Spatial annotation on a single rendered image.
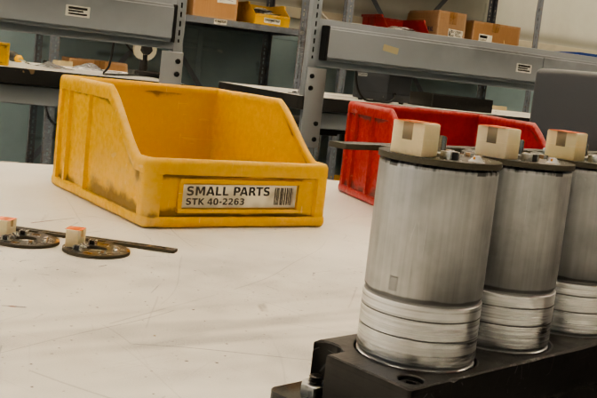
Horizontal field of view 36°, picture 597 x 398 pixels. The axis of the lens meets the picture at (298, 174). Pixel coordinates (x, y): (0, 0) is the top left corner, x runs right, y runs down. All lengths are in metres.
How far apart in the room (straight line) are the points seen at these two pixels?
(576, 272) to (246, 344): 0.09
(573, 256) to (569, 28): 5.79
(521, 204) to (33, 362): 0.12
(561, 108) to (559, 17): 5.30
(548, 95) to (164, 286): 0.41
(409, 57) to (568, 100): 2.18
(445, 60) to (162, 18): 0.91
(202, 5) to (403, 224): 4.17
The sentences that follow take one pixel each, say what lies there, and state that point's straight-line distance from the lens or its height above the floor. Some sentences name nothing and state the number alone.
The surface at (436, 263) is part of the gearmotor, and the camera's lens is 0.18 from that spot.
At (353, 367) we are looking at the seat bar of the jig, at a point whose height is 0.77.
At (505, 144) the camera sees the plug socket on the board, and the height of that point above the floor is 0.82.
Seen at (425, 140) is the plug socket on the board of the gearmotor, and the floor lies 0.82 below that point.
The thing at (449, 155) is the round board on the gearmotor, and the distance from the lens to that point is 0.18.
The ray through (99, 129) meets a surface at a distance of 0.45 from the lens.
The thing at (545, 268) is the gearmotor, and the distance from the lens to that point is 0.20.
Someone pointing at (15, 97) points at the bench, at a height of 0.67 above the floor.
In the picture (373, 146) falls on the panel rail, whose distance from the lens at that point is 0.19.
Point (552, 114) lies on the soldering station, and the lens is 0.65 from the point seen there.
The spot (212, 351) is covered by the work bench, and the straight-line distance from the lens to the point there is 0.25.
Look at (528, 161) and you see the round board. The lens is 0.20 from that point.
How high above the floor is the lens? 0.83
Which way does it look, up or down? 7 degrees down
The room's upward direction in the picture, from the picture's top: 6 degrees clockwise
